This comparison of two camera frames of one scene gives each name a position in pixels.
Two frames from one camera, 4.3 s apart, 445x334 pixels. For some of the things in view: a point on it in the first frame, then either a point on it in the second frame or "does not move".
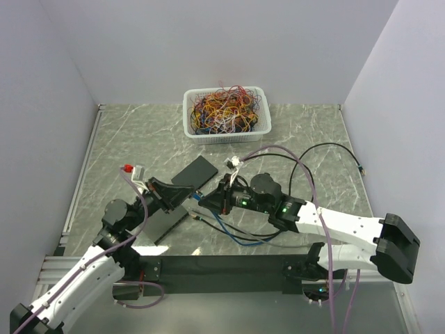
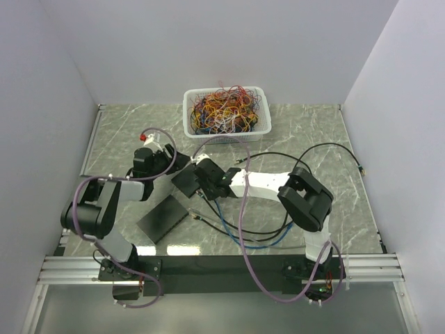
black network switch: [195, 174] does not move
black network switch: [160, 224] does not move
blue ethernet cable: [198, 196] to [290, 225]
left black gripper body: [159, 195] to [162, 161]
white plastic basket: [226, 115] does not move
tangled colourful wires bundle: [225, 110] does not move
